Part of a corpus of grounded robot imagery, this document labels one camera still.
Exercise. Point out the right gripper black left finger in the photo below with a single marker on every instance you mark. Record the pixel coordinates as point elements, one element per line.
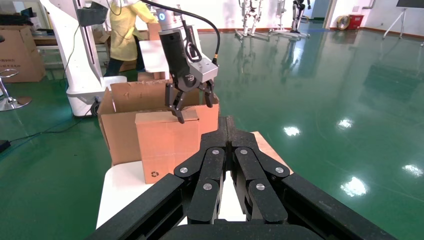
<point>205,185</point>

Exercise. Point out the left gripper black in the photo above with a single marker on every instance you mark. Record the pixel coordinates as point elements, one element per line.
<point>177,59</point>

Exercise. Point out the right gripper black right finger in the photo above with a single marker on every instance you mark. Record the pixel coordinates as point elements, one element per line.
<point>261,192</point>

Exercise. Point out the small cardboard box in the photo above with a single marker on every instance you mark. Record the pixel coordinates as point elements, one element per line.
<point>165,149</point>

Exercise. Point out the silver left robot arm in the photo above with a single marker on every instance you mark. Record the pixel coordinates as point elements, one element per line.
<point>170,20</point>

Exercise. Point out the large open cardboard box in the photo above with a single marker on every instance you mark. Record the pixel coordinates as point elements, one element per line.
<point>119,139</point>

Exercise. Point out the wooden board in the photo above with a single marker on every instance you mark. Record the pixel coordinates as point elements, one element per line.
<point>271,155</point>

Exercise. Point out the person in yellow coat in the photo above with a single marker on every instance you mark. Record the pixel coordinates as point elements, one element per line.
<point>124,33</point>

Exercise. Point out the white humanoid robot on stand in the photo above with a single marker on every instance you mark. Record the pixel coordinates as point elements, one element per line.
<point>251,13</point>

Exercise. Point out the white wheeled robot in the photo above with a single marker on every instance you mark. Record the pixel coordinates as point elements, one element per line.
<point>82,89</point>

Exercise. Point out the black humanoid robot on stand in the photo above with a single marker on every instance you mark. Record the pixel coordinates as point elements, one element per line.
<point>298,10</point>

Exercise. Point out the brown desk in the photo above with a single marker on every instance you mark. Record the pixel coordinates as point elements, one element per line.
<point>43,39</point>

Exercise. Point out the yellow round reel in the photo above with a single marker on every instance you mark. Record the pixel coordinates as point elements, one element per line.
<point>342,22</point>

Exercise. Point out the chrome stool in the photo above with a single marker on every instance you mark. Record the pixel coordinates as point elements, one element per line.
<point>15,101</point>

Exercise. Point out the closed brown cardboard carton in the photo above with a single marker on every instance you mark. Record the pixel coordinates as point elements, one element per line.
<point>20,56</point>

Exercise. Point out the black power adapter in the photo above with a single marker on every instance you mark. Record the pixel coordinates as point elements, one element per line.
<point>4,145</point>

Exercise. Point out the screen on tripod stand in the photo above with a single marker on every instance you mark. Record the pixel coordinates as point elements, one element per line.
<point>410,3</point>

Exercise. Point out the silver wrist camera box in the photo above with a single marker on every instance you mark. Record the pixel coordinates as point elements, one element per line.
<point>207,71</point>

